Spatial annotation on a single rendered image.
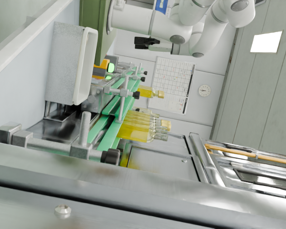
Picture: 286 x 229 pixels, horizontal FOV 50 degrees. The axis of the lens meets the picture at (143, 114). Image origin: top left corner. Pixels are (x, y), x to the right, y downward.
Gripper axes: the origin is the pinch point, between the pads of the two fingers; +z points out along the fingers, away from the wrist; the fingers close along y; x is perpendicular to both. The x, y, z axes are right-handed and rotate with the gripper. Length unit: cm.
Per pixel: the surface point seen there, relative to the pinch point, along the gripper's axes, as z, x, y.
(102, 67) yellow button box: 15.7, 10.4, -11.1
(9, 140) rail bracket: 12, 34, 92
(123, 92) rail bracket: 2.1, 23.2, 28.1
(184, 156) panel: -25, 48, -6
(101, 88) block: 9.7, 22.4, 27.9
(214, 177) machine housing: -35, 53, 12
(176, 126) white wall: -83, 59, -588
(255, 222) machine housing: -13, 35, 114
